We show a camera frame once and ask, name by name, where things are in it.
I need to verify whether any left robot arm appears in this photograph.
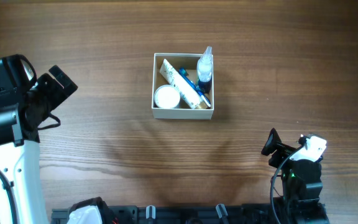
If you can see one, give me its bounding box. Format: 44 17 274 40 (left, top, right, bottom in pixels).
0 54 78 223

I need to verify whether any blue white toothbrush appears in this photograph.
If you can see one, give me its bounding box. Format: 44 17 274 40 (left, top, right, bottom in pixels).
179 67 211 108

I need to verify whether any white leaf-print tube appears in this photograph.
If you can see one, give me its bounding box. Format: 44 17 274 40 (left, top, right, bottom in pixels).
160 59 210 110

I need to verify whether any black right camera cable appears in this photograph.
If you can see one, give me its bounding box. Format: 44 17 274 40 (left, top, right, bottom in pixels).
269 149 298 224

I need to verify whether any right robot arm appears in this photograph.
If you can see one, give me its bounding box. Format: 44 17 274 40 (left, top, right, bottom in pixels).
261 128 329 224

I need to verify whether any clear spray bottle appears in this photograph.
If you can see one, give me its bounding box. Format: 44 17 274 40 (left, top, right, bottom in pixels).
196 46 213 93

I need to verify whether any white cardboard box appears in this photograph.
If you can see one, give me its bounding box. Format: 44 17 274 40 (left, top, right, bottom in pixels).
151 53 214 119

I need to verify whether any cotton swab tub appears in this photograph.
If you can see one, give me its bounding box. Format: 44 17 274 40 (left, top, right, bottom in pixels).
154 85 181 109

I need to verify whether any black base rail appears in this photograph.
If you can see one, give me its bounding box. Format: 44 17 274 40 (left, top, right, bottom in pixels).
51 196 328 224

